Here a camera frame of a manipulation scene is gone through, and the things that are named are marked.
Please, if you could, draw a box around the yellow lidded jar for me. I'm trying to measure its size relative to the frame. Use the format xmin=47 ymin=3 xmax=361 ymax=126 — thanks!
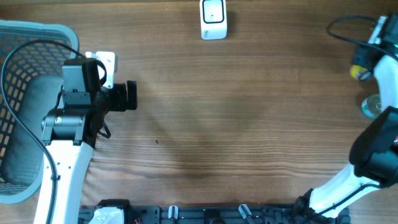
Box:
xmin=349 ymin=65 xmax=373 ymax=82

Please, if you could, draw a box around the silver tin can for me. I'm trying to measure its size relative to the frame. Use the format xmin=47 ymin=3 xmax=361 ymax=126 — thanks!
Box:
xmin=361 ymin=94 xmax=382 ymax=119

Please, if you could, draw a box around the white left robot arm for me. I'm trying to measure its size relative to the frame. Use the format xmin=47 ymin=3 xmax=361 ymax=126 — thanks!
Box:
xmin=34 ymin=55 xmax=137 ymax=223

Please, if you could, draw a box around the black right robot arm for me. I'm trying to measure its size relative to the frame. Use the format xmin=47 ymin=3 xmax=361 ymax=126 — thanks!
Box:
xmin=289 ymin=12 xmax=397 ymax=223

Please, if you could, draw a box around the white barcode scanner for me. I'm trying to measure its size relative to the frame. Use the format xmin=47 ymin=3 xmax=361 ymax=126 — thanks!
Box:
xmin=200 ymin=0 xmax=228 ymax=40

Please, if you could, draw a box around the grey plastic laundry basket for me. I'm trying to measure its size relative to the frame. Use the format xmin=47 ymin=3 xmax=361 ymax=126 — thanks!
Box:
xmin=1 ymin=21 xmax=79 ymax=204

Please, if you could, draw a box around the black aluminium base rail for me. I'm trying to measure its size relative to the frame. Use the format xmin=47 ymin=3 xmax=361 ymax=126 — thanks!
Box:
xmin=77 ymin=198 xmax=352 ymax=224

